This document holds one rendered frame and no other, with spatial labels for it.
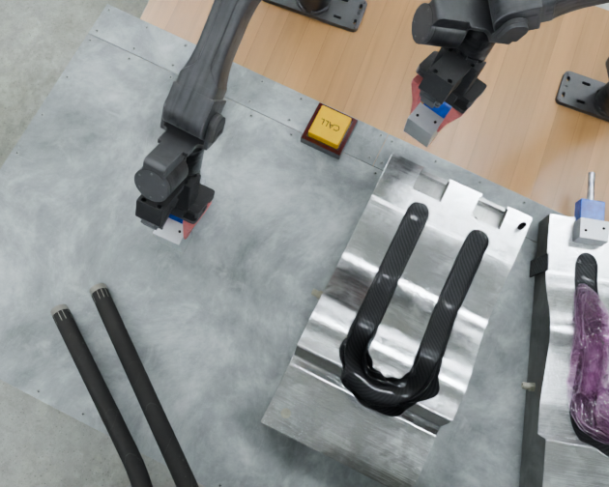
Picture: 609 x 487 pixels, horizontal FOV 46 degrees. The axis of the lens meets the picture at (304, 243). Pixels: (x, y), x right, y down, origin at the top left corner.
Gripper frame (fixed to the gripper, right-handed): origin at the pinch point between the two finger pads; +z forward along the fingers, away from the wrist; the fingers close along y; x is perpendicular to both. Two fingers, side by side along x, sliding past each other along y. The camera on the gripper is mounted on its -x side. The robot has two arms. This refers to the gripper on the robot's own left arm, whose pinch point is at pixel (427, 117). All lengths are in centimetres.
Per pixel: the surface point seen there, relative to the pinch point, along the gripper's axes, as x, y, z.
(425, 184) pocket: -1.6, 5.9, 10.4
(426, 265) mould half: -13.5, 14.3, 14.4
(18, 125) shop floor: 16, -107, 98
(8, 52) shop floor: 30, -127, 90
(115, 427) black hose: -58, -9, 40
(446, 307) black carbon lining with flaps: -16.5, 20.9, 16.7
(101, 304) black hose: -45, -25, 36
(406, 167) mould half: -3.5, 1.7, 8.4
